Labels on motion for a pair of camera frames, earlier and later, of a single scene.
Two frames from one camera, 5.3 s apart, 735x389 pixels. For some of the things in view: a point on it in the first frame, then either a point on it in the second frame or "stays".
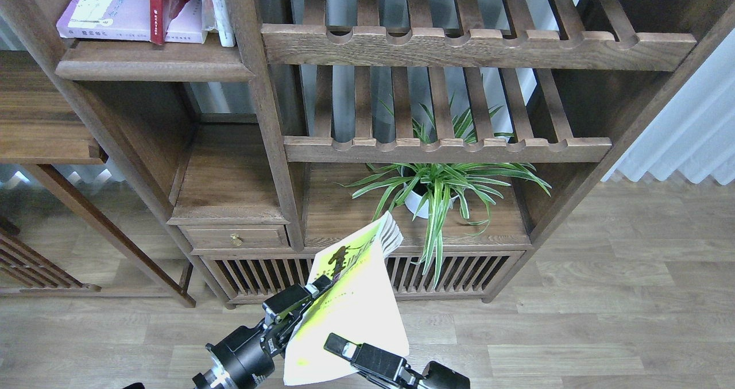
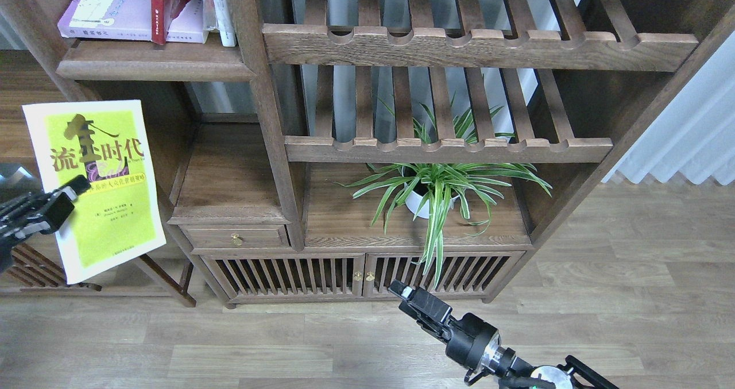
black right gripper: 387,370 to 471,342
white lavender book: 118,8 stays
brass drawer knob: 235,239 stays
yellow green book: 362,307 to 116,218
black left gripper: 245,358 to 23,214
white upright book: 215,13 stays
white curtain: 695,134 stays
